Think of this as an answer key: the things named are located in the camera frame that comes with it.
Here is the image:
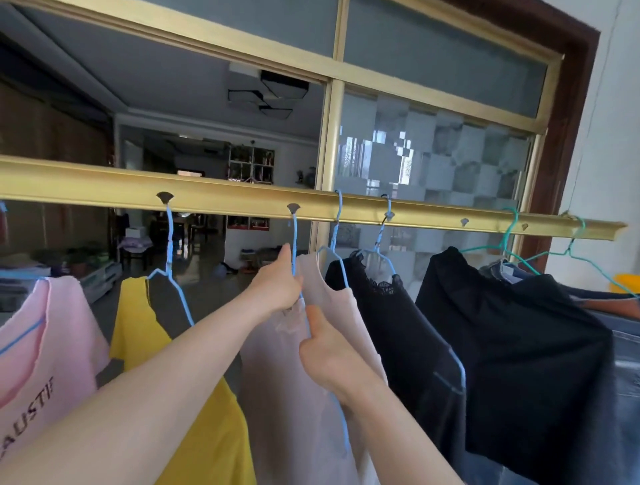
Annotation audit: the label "person's right hand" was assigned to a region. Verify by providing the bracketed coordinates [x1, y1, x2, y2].
[298, 304, 390, 406]

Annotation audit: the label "person's left hand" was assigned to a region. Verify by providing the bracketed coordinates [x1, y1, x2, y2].
[247, 243, 305, 323]

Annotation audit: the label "sheer white lace-collar shirt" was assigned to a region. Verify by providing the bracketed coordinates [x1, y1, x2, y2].
[239, 289, 390, 485]

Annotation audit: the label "black sheer blouse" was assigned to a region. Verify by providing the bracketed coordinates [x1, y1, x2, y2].
[325, 249, 469, 468]

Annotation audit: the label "mustard yellow t-shirt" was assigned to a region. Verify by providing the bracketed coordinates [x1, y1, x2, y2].
[109, 276, 257, 485]

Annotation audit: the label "black shorts with logo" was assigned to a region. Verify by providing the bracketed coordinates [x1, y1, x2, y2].
[415, 246, 626, 485]

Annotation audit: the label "gold clothes rail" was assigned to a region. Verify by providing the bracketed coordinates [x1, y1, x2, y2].
[0, 155, 629, 242]

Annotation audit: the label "teal wire hanger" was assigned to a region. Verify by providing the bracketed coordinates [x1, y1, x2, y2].
[459, 207, 545, 276]
[519, 215, 640, 300]

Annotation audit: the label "pink t-shirt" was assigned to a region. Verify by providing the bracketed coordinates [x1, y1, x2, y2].
[0, 274, 111, 463]

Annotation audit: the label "blue denim skirt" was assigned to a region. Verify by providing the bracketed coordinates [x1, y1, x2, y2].
[459, 259, 640, 485]

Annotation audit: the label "person's right forearm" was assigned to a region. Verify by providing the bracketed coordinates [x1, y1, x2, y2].
[345, 379, 463, 485]

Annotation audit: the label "person's left forearm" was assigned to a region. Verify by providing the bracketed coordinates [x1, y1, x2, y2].
[0, 294, 271, 485]

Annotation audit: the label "white low cabinet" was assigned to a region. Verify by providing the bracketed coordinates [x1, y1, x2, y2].
[77, 260, 125, 306]

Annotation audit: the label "gold framed glass door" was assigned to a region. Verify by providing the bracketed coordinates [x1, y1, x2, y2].
[0, 0, 566, 280]

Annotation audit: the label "ceiling lamp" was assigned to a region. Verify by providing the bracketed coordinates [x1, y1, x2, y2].
[227, 69, 311, 122]

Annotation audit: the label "yellow plastic bucket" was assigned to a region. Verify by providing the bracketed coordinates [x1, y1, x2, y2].
[609, 273, 640, 296]

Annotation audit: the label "indoor wall shelf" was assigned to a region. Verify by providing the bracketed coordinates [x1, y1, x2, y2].
[226, 143, 277, 232]

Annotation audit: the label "brown door frame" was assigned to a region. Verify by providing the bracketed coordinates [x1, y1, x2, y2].
[445, 0, 601, 273]

